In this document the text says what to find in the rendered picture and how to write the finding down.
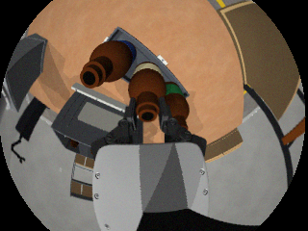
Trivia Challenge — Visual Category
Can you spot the brown glass bottle with green label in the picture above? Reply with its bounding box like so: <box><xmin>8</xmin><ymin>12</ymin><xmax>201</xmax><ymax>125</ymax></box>
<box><xmin>165</xmin><ymin>82</ymin><xmax>190</xmax><ymax>129</ymax></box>

